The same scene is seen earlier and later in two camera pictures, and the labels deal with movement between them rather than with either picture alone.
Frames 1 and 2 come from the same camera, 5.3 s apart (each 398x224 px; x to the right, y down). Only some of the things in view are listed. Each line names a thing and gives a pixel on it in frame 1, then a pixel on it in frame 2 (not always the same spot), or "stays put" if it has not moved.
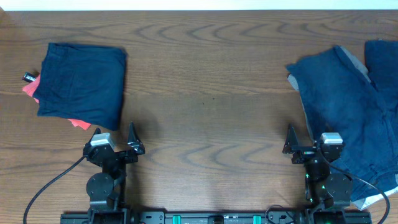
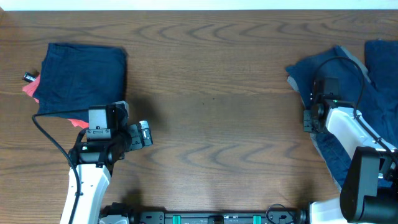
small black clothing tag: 28,77 stays put
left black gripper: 117,154 -> 135,137
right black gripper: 291,146 -> 308,125
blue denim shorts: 339,99 stays put
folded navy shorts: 83,83 stays put
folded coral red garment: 30,89 stays put
